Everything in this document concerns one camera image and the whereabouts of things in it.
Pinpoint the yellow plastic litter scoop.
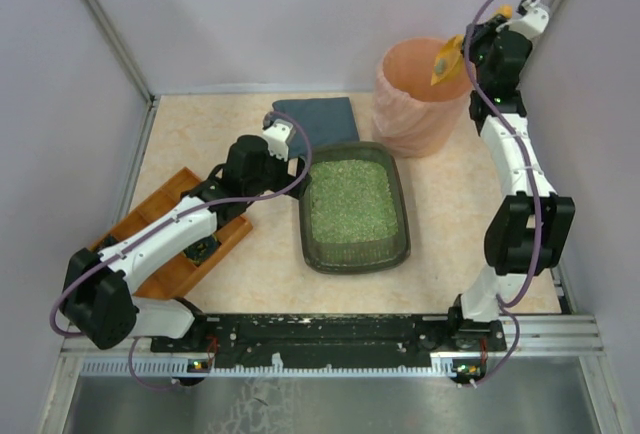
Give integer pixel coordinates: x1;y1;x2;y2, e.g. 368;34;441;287
430;4;513;86

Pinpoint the dark green litter box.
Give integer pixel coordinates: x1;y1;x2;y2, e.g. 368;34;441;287
299;141;411;275

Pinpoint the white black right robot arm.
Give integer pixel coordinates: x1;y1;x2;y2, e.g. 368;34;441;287
448;14;575;341

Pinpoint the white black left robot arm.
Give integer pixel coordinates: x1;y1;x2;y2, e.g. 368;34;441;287
49;123;311;350

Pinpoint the dark teal folded cloth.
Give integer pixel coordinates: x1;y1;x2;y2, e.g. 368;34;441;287
272;97;360;148

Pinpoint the black coiled item in tray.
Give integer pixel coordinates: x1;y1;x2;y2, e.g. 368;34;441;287
183;235;220;267

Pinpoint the orange trash bin with bag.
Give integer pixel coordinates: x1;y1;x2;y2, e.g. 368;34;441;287
371;37;471;157

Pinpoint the orange compartment tray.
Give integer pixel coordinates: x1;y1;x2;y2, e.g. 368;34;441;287
90;167;253;300

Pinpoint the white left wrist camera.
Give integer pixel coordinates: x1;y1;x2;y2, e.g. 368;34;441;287
261;113;296;161

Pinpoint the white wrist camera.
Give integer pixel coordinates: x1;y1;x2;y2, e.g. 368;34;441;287
261;113;296;161
509;0;550;41

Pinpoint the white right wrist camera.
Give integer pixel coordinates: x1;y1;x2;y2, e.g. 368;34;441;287
509;0;550;41

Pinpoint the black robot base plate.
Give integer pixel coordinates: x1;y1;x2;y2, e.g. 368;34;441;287
151;314;506;369

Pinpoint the aluminium frame post left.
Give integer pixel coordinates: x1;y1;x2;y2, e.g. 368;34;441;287
54;0;156;103

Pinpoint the white slotted cable duct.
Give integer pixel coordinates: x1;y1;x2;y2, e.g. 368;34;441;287
79;356;484;380

